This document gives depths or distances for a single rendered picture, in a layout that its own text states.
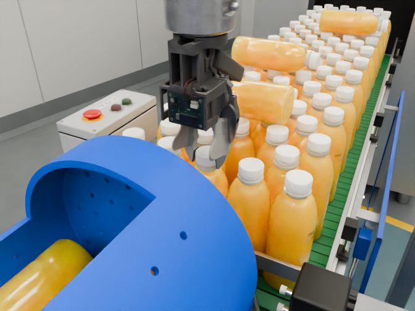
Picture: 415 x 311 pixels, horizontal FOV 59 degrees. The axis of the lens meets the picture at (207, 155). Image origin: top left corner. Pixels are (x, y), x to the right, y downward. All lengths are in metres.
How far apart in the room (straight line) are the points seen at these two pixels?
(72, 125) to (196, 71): 0.34
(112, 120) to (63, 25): 2.76
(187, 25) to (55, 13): 3.00
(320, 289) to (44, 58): 3.11
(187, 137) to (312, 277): 0.28
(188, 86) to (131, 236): 0.24
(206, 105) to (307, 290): 0.28
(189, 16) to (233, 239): 0.25
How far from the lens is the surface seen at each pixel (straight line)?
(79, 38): 3.56
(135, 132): 0.66
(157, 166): 0.35
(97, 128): 0.72
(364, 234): 0.82
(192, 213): 0.33
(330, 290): 0.55
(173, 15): 0.46
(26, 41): 3.32
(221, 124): 0.53
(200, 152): 0.58
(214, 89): 0.48
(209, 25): 0.45
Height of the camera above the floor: 1.42
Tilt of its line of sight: 32 degrees down
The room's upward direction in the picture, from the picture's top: straight up
